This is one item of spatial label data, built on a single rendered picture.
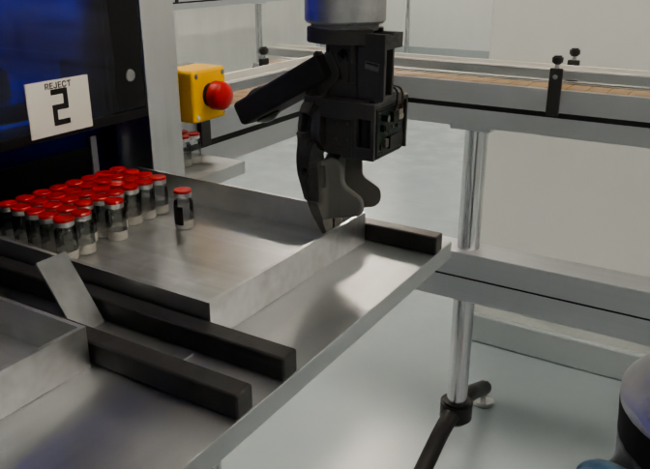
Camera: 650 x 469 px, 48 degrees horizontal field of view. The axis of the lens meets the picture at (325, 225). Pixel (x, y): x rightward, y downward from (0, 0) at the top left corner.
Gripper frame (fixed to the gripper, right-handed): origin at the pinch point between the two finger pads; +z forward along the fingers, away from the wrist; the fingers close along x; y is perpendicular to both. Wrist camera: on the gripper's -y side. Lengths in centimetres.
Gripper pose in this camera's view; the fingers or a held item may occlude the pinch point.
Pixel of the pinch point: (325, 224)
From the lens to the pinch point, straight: 74.9
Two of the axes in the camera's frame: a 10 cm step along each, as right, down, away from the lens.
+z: 0.0, 9.4, 3.5
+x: 5.2, -3.0, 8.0
